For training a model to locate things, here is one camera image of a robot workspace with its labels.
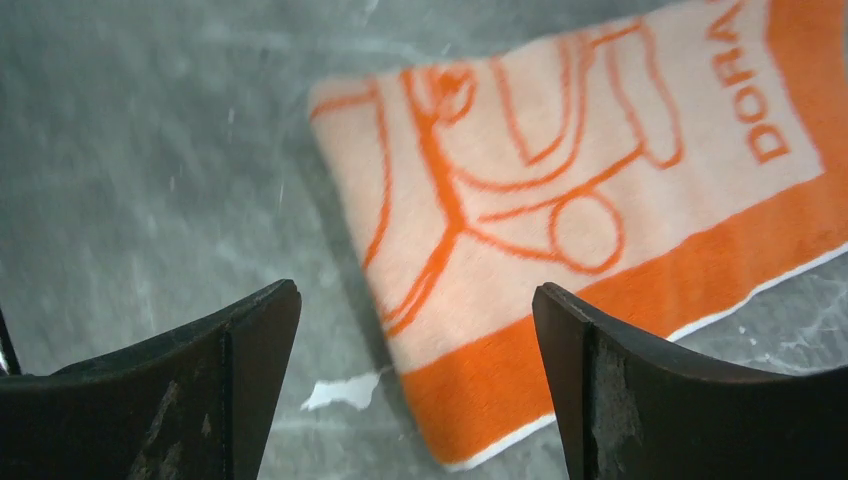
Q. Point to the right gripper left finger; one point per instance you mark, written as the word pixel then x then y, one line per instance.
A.
pixel 195 402

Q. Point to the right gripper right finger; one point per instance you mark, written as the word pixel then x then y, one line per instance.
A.
pixel 632 405

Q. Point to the orange white towel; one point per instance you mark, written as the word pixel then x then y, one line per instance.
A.
pixel 664 167

